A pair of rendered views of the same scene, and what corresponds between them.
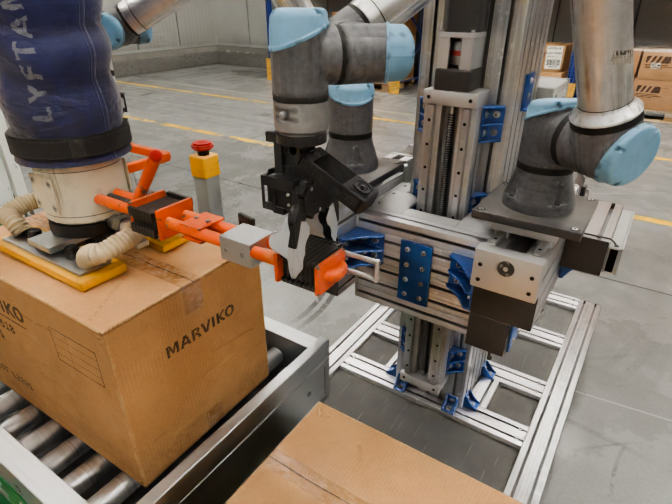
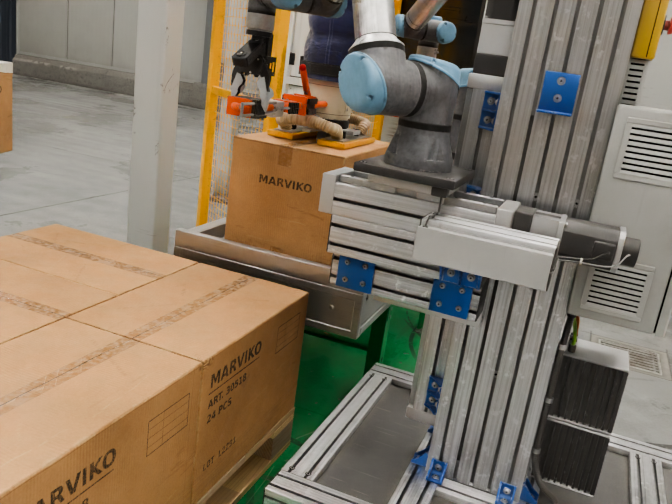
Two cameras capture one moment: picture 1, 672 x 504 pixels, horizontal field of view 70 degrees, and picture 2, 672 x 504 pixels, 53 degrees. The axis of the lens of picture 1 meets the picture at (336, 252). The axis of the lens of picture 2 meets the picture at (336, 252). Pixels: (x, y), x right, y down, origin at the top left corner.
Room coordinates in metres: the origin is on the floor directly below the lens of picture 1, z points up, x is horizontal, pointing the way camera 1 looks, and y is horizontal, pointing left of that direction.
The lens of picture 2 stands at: (0.50, -1.86, 1.25)
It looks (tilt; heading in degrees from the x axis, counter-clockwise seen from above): 16 degrees down; 76
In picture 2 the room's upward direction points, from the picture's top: 8 degrees clockwise
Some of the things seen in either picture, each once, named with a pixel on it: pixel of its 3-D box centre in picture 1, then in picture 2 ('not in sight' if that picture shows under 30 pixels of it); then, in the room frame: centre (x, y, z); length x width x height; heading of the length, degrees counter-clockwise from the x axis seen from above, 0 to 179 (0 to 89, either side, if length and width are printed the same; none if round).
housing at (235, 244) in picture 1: (247, 245); (269, 107); (0.73, 0.15, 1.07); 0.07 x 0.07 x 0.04; 57
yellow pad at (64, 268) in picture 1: (54, 248); (300, 127); (0.90, 0.59, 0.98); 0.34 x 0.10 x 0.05; 57
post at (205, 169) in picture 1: (220, 286); not in sight; (1.52, 0.43, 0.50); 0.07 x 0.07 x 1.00; 57
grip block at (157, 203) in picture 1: (162, 214); (299, 104); (0.85, 0.33, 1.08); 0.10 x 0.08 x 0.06; 147
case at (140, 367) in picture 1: (118, 316); (315, 193); (0.98, 0.54, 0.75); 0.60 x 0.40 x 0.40; 58
